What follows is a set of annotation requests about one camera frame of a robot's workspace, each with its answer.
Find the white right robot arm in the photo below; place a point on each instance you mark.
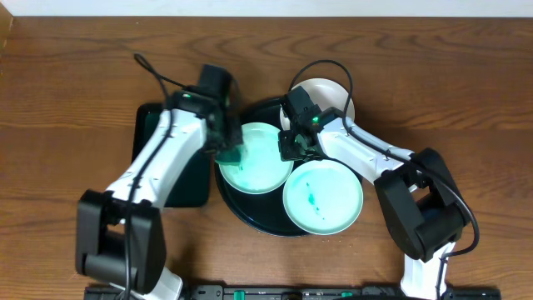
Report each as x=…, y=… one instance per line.
x=424, y=211

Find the black rectangular tray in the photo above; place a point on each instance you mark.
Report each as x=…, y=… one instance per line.
x=192, y=187

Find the mint green plate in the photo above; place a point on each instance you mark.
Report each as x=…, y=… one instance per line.
x=323, y=197
x=261, y=169

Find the green scouring sponge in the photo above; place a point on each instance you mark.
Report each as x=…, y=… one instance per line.
x=231, y=156

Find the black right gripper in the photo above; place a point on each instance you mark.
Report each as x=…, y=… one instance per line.
x=285, y=152

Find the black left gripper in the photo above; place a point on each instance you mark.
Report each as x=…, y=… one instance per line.
x=227, y=139

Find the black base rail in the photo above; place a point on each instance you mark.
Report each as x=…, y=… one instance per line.
x=216, y=292

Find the pale pink plate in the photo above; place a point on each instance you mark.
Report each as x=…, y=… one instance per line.
x=325, y=92

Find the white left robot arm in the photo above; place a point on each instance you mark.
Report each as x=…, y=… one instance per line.
x=120, y=238

